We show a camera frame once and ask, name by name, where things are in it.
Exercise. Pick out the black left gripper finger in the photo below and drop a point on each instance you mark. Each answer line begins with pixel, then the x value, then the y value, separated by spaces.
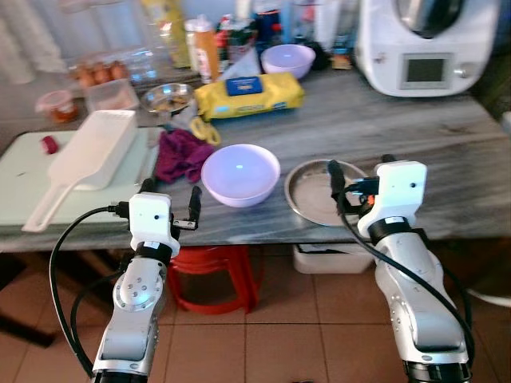
pixel 195 204
pixel 148 187

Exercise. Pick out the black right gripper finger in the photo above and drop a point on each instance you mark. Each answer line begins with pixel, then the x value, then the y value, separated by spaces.
pixel 335 174
pixel 389 159

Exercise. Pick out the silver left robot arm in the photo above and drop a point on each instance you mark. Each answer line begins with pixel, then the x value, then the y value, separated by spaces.
pixel 136 303

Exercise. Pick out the round steel plate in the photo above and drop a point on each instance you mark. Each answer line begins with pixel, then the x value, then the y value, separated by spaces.
pixel 311 195

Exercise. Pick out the purple cloth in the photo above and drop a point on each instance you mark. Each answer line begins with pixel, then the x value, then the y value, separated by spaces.
pixel 182 155

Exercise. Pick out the large lilac bowl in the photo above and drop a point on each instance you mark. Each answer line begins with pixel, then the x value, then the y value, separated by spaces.
pixel 239 175

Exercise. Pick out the red plastic stool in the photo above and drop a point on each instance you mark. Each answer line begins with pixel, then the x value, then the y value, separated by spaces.
pixel 211 275

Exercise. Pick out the white plastic box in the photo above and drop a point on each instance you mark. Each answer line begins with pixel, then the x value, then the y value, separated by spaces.
pixel 327 259

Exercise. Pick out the small steel bowl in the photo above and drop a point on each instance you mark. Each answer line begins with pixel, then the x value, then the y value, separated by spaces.
pixel 168 98

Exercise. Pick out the clear plastic container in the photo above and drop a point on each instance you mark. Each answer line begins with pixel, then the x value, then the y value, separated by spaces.
pixel 112 96

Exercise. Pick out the small red item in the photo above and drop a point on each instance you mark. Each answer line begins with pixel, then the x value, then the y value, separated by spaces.
pixel 49 145

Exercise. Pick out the yellow kitchen wipes pack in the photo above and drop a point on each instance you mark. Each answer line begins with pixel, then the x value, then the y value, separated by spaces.
pixel 247 100

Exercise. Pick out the small red lidded tub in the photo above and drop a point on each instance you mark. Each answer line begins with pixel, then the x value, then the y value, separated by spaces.
pixel 58 108

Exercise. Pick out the brown egg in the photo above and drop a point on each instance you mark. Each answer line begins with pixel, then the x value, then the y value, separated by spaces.
pixel 84 75
pixel 101 73
pixel 118 69

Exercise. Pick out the small lilac bowl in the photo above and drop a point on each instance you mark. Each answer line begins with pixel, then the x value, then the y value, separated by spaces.
pixel 287 60

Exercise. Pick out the white kitchen machine with screen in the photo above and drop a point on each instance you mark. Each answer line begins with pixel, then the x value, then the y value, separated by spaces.
pixel 463 56

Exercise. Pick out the pale green cutting board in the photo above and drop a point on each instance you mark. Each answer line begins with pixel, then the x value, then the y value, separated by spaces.
pixel 20 179

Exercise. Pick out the orange sauce bottle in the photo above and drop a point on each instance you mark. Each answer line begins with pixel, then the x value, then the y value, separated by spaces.
pixel 204 52

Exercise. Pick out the yellow oil bottle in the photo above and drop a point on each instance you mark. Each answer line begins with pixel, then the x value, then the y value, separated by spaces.
pixel 168 32

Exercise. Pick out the dark printed food packet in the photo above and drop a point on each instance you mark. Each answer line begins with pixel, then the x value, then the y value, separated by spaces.
pixel 235 40

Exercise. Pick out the dark wooden chair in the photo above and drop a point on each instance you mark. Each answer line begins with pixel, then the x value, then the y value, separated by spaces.
pixel 16 319

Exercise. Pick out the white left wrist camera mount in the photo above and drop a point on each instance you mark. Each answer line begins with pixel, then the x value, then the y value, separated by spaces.
pixel 150 219

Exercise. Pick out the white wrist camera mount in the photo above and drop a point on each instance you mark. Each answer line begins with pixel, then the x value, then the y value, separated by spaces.
pixel 150 219
pixel 395 195

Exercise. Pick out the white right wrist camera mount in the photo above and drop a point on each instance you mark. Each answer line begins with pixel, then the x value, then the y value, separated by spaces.
pixel 395 195

